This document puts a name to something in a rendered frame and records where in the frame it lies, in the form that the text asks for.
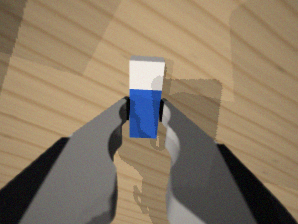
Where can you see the white and blue eraser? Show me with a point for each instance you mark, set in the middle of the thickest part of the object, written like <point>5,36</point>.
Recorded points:
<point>145,88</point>

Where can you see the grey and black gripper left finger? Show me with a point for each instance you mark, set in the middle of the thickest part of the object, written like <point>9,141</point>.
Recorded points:
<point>74,181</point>

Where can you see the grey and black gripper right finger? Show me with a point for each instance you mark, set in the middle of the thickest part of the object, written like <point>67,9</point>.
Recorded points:
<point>208,184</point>

